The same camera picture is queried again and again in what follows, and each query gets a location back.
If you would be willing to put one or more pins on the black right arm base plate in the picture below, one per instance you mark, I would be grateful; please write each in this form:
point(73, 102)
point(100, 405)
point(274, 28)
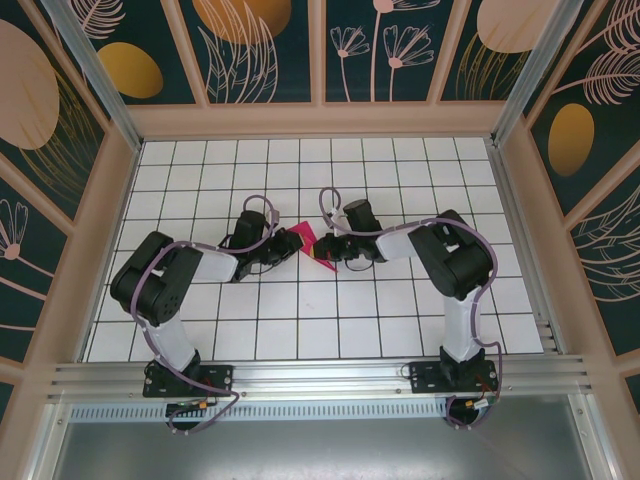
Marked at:
point(425, 377)

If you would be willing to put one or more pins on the grey metal sheet panel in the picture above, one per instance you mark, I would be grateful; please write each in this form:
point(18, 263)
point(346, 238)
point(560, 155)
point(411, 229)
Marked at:
point(320, 450)

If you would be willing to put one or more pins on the long aluminium mounting rail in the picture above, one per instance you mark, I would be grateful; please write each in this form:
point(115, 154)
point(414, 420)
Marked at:
point(320, 377)

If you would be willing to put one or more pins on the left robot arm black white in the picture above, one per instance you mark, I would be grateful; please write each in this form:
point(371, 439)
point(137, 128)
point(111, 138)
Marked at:
point(150, 285)

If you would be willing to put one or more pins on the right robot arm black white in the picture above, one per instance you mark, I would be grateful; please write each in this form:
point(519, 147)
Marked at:
point(450, 260)

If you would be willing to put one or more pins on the aluminium frame post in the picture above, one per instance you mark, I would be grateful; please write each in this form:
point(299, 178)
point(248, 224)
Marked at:
point(95, 65)
point(532, 65)

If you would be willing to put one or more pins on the aluminium side rail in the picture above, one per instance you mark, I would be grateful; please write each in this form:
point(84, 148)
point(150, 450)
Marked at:
point(525, 250)

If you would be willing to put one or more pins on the magenta cloth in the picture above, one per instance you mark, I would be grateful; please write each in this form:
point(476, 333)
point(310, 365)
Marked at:
point(305, 235)

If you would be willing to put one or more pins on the black controller board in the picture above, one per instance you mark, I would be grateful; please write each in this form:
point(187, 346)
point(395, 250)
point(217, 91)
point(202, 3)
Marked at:
point(180, 407)

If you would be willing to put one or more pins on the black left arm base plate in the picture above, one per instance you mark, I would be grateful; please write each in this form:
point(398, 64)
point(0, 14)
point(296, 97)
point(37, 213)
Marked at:
point(220, 380)

